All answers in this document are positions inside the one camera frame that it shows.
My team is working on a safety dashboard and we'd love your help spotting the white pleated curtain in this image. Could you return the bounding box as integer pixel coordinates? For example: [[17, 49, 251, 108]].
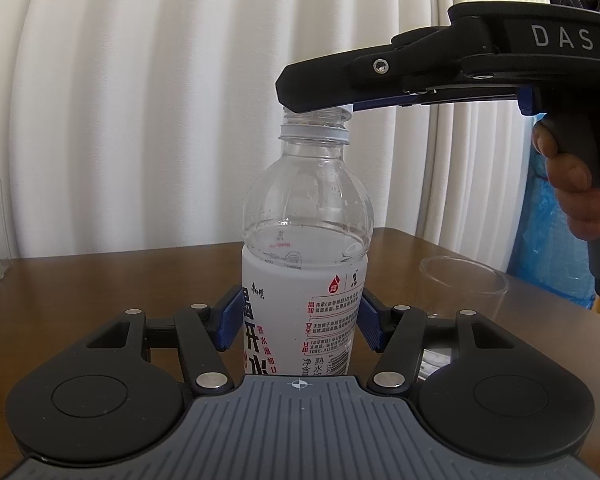
[[0, 0, 547, 258]]

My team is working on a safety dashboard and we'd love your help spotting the blue plastic bag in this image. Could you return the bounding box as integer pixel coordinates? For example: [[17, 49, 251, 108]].
[[508, 112, 598, 311]]

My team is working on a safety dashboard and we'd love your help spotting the person's right hand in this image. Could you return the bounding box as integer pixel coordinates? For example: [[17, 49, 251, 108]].
[[532, 115, 600, 242]]

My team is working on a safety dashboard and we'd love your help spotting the clear plastic water bottle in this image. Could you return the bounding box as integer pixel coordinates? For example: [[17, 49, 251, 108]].
[[242, 105, 374, 376]]

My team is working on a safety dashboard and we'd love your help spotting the clear drinking glass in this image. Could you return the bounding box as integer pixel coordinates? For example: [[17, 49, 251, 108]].
[[414, 254, 511, 386]]

